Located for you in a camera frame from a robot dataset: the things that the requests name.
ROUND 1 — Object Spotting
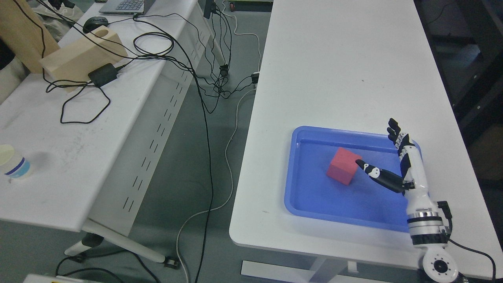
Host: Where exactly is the blue plastic tray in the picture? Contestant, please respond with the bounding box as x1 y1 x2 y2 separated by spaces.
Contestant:
284 126 408 232

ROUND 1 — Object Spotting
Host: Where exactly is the wooden block holder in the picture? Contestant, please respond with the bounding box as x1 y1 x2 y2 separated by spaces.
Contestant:
39 26 128 93

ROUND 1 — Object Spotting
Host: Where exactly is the grey laptop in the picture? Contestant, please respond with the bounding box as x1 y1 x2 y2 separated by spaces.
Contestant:
99 0 156 15

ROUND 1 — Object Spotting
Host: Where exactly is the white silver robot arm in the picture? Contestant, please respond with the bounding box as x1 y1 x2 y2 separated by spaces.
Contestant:
407 211 459 283

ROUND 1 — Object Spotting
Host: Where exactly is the pink foam block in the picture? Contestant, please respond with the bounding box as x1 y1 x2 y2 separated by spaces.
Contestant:
326 147 362 185

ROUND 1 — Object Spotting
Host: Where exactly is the brown cardboard panel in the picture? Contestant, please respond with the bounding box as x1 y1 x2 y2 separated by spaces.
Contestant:
0 0 60 74

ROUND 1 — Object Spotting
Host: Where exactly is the black power adapter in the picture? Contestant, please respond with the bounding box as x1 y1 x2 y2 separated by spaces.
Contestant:
88 63 118 87

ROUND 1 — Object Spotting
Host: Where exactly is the black computer mouse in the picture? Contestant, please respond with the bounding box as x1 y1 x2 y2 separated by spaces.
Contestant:
83 16 109 34

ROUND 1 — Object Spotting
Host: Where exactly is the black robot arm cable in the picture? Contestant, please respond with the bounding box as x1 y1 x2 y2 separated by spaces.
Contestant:
437 201 497 283

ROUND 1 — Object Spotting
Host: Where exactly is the grey floor cable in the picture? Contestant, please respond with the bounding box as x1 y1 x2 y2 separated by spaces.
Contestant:
176 8 262 283

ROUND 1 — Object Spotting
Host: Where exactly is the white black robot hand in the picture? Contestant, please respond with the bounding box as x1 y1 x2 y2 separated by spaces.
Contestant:
355 118 439 218

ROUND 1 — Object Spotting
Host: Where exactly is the paper cup blue band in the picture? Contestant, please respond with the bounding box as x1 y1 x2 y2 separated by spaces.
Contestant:
0 144 33 180

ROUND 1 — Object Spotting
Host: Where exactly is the black floor cable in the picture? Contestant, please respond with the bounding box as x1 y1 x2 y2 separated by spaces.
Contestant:
130 14 220 283

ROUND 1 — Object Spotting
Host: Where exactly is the black metal shelf left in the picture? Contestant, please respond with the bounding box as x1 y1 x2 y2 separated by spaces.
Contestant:
414 0 503 143

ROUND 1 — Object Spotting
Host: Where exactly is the white table with leg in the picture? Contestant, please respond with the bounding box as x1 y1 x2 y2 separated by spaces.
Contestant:
229 0 502 283

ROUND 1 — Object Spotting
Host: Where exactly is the white folding desk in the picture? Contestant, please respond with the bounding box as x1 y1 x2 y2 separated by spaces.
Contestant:
0 0 220 265

